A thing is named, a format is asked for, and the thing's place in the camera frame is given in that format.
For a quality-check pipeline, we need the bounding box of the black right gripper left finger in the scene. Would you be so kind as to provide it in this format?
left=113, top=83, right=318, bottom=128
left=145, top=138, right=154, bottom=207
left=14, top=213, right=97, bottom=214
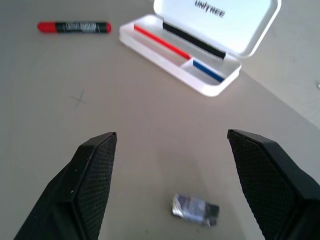
left=13, top=131, right=118, bottom=240

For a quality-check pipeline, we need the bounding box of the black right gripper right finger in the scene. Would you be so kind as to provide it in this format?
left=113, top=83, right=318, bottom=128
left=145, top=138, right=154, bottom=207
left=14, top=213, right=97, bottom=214
left=226, top=128, right=320, bottom=240

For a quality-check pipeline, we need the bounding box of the white rectangular box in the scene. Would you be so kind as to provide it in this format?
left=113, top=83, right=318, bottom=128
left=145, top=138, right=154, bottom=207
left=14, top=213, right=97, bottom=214
left=118, top=0, right=283, bottom=97

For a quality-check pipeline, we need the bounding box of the small foil wrapper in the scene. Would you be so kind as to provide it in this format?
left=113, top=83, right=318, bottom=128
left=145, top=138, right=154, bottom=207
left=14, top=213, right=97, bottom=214
left=171, top=192, right=221, bottom=227

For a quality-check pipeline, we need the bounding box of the red and black whiteboard marker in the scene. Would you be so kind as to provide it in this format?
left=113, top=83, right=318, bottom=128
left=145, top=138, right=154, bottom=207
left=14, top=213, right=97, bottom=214
left=37, top=21, right=112, bottom=34

